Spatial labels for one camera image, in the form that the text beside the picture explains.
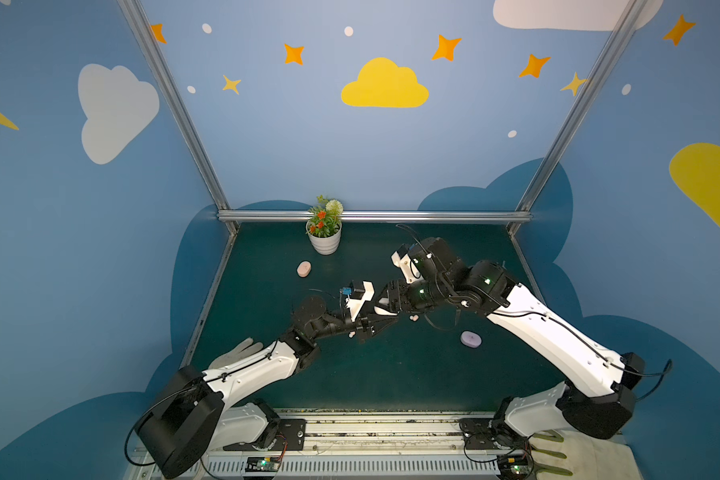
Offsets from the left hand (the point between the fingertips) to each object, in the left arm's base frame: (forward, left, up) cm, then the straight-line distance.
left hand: (396, 313), depth 67 cm
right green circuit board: (-26, -30, -27) cm, 48 cm away
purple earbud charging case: (+5, -25, -25) cm, 36 cm away
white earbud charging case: (-2, +4, +5) cm, 7 cm away
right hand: (+2, +3, +3) cm, 4 cm away
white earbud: (+13, -9, -26) cm, 30 cm away
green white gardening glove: (-25, -47, -24) cm, 59 cm away
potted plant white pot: (+39, +22, -20) cm, 49 cm away
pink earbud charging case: (+31, +30, -25) cm, 50 cm away
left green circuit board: (-27, +31, -26) cm, 49 cm away
